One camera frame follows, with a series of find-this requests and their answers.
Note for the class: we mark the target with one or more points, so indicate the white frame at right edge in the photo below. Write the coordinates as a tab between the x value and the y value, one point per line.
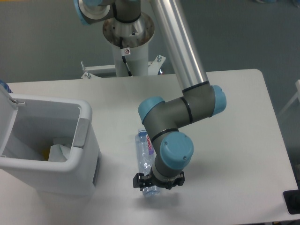
295	97

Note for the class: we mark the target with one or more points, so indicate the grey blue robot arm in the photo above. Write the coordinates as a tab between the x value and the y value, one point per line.
162	120

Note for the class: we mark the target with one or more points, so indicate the blue bottle behind can lid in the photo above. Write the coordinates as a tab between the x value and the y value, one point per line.
5	86

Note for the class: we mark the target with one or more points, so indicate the white trash can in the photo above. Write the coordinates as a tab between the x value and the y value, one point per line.
28	125

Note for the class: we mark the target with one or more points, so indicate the black device at table edge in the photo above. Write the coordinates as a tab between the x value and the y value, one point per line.
292	200

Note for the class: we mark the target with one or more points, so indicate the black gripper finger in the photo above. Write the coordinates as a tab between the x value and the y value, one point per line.
142	181
178	181

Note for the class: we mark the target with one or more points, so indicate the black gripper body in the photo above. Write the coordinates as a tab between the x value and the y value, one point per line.
159	183

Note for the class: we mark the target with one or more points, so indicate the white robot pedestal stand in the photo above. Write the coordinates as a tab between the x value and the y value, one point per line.
130	49

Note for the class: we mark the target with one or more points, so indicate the clear plastic water bottle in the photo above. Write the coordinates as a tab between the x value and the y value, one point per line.
144	151

